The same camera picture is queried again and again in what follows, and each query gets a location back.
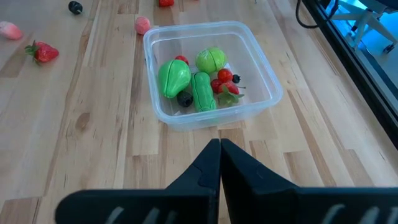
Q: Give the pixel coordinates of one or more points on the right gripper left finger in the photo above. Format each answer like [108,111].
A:
[186,205]

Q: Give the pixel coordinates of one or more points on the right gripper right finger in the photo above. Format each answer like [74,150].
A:
[255,199]

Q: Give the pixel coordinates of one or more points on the toy blackberry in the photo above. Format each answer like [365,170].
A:
[185,99]

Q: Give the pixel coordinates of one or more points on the red toy strawberry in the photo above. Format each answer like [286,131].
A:
[166,2]
[229,89]
[45,53]

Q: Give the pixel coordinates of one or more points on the green toy cucumber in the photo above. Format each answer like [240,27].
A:
[202,93]

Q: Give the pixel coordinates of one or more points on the small toy blueberry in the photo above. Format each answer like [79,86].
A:
[236,78]

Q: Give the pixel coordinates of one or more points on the red toy cherry tomato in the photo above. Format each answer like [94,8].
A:
[224,75]

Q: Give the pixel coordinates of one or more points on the green toy pear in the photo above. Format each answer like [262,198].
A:
[174,77]

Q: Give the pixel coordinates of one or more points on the light green toy lime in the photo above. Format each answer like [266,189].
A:
[211,60]

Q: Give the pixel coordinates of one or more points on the small red toy berry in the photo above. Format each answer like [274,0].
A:
[182,59]

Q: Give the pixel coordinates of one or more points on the clear plastic tupperware container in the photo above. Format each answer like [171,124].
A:
[255,62]

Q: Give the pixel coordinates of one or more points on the pink toy peach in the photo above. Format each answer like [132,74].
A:
[9,30]
[142,25]

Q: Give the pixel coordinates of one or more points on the swivel office chair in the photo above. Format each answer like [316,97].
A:
[364,14]

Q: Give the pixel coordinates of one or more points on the black toy grape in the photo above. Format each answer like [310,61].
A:
[75,7]

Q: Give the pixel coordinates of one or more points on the black aluminium table frame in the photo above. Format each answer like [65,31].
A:
[373,84]

